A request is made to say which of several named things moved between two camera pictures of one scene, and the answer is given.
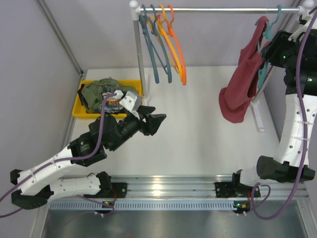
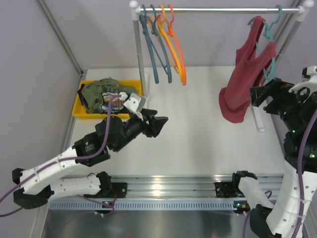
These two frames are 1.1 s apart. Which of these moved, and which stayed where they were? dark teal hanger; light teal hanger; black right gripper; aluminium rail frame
Moved: light teal hanger; black right gripper
Stayed: aluminium rail frame; dark teal hanger
